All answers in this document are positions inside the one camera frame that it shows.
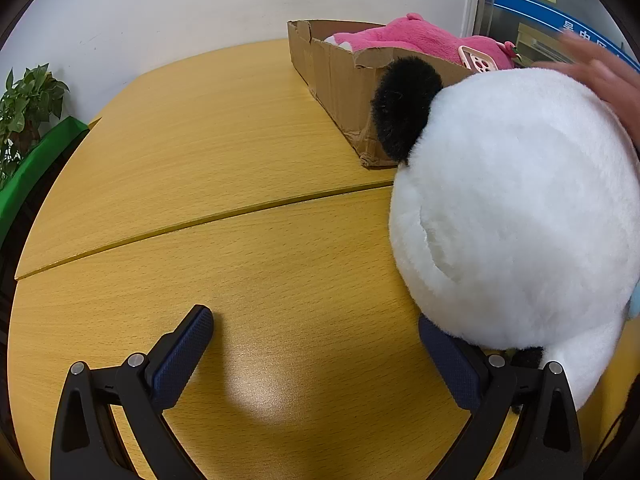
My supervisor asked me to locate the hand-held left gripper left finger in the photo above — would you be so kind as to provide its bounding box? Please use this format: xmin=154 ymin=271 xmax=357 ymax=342
xmin=50 ymin=304 xmax=215 ymax=480

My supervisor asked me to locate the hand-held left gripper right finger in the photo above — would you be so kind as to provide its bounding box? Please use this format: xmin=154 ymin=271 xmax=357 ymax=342
xmin=418 ymin=314 xmax=585 ymax=480

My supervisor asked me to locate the white panda plush toy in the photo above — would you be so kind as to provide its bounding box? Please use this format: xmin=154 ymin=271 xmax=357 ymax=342
xmin=370 ymin=55 xmax=640 ymax=413

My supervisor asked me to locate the brown cardboard box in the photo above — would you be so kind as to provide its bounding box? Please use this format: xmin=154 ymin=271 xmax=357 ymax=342
xmin=287 ymin=19 xmax=481 ymax=171

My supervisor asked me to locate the white phone case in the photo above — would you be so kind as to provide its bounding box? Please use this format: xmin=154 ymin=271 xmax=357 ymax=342
xmin=458 ymin=45 xmax=498 ymax=75

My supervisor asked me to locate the person's right hand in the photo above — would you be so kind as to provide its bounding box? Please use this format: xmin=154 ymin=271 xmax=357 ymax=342
xmin=532 ymin=30 xmax=640 ymax=151

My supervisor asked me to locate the green board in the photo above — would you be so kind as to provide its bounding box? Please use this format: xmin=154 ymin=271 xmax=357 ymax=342
xmin=0 ymin=116 xmax=90 ymax=251

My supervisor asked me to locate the green potted plant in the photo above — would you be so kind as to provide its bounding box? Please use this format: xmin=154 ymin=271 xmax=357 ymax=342
xmin=0 ymin=63 xmax=70 ymax=183

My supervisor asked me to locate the pink bear plush toy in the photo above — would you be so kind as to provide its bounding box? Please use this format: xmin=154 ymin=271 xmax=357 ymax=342
xmin=332 ymin=12 xmax=521 ymax=70

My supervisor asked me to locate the yellow shelf behind glass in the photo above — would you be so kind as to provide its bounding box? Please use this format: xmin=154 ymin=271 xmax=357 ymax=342
xmin=516 ymin=22 xmax=576 ymax=57

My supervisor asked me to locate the blue window banner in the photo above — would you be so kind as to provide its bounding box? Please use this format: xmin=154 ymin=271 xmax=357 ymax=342
xmin=494 ymin=0 xmax=640 ymax=73

